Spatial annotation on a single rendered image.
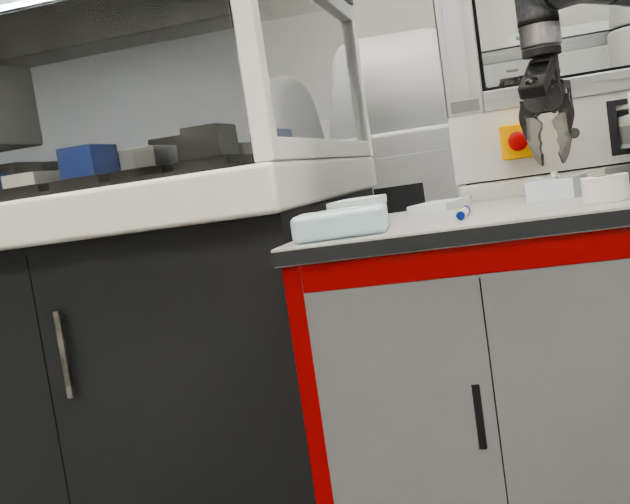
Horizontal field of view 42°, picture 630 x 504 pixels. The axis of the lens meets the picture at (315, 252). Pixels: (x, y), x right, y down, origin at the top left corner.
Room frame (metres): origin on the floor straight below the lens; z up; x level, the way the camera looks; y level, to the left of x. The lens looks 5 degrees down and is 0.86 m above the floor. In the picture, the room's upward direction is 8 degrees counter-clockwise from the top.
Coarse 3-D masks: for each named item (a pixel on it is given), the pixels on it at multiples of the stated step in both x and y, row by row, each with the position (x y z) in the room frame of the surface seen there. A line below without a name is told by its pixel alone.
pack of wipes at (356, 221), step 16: (352, 208) 1.29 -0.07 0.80; (368, 208) 1.27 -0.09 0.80; (384, 208) 1.28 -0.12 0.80; (304, 224) 1.28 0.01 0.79; (320, 224) 1.27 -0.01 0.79; (336, 224) 1.27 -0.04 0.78; (352, 224) 1.27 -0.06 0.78; (368, 224) 1.26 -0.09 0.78; (384, 224) 1.26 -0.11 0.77; (304, 240) 1.28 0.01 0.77; (320, 240) 1.28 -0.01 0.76
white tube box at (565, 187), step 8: (560, 176) 1.55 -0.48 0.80; (568, 176) 1.54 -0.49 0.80; (576, 176) 1.45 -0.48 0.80; (584, 176) 1.51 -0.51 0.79; (528, 184) 1.46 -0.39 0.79; (536, 184) 1.45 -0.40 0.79; (544, 184) 1.44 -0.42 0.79; (552, 184) 1.44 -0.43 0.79; (560, 184) 1.43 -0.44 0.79; (568, 184) 1.42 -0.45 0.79; (576, 184) 1.44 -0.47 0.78; (528, 192) 1.46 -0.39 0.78; (536, 192) 1.45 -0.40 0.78; (544, 192) 1.44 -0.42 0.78; (552, 192) 1.44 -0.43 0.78; (560, 192) 1.43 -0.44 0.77; (568, 192) 1.42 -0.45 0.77; (576, 192) 1.43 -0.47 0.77; (528, 200) 1.46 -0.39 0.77; (536, 200) 1.45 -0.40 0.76; (544, 200) 1.44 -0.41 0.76; (552, 200) 1.44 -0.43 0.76
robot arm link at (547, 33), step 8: (536, 24) 1.50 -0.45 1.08; (544, 24) 1.50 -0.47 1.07; (552, 24) 1.50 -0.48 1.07; (520, 32) 1.53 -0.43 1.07; (528, 32) 1.51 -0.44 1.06; (536, 32) 1.50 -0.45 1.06; (544, 32) 1.50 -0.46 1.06; (552, 32) 1.50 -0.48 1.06; (560, 32) 1.52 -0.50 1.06; (520, 40) 1.53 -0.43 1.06; (528, 40) 1.51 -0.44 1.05; (536, 40) 1.50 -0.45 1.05; (544, 40) 1.50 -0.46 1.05; (552, 40) 1.50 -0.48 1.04; (560, 40) 1.51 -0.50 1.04; (520, 48) 1.54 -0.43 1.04; (528, 48) 1.52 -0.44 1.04
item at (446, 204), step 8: (440, 200) 1.70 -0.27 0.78; (448, 200) 1.65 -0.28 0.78; (456, 200) 1.64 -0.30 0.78; (464, 200) 1.68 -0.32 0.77; (408, 208) 1.64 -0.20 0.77; (416, 208) 1.63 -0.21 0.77; (424, 208) 1.62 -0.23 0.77; (432, 208) 1.61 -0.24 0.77; (440, 208) 1.61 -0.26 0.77; (448, 208) 1.60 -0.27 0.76
